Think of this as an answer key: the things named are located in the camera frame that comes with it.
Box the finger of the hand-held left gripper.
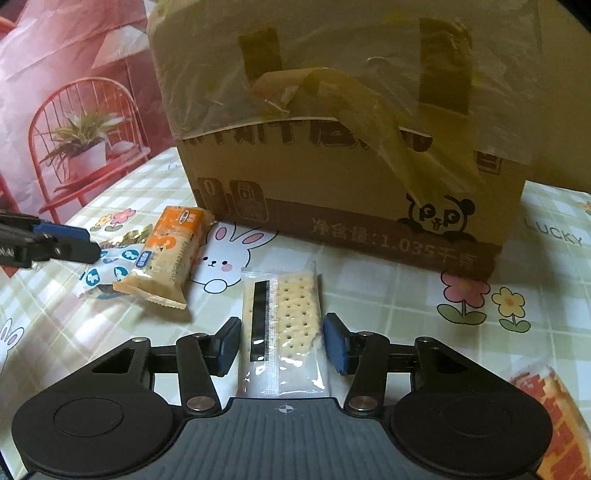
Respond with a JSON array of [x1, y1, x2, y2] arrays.
[[0, 239, 101, 269], [0, 211, 90, 241]]

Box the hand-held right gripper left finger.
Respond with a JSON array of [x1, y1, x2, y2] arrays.
[[90, 318, 243, 414]]

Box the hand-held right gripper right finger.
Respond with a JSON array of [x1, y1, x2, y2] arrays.
[[323, 313, 476, 414]]

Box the blue and white snack packet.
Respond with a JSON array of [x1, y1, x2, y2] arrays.
[[76, 244, 153, 301]]

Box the clear cracker packet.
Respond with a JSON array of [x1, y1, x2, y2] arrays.
[[235, 261, 335, 400]]

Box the taped cardboard box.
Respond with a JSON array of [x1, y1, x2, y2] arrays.
[[147, 0, 541, 282]]

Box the gold foil snack packet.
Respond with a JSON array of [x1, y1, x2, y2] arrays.
[[99, 224, 155, 252]]

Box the green checked tablecloth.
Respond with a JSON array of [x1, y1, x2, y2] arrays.
[[0, 148, 591, 480]]

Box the orange cracker packet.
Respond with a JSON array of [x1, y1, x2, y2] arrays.
[[113, 205, 215, 310]]

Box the red printed backdrop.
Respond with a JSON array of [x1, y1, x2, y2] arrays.
[[0, 0, 185, 227]]

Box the orange brick-pattern snack packet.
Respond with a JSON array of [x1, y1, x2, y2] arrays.
[[510, 362, 591, 480]]

